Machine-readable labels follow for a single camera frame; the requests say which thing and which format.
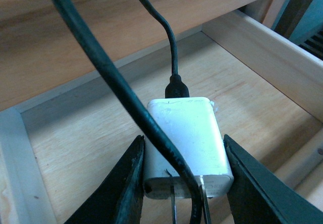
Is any white charger adapter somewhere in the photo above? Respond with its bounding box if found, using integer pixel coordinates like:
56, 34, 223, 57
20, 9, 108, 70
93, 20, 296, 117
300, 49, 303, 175
143, 97, 234, 199

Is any black charger cable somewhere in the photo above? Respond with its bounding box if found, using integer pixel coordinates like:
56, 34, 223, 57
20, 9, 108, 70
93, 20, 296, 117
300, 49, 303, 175
41, 0, 205, 224

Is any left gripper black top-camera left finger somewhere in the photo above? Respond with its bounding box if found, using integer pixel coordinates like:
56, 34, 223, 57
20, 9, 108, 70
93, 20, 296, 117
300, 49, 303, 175
66, 135, 145, 223

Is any wooden nightstand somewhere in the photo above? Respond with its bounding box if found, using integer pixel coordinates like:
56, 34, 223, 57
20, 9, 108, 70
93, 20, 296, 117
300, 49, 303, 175
0, 0, 296, 113

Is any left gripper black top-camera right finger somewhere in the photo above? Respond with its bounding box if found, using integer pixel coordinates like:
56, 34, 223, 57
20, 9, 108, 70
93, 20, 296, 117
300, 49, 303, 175
224, 135, 322, 223

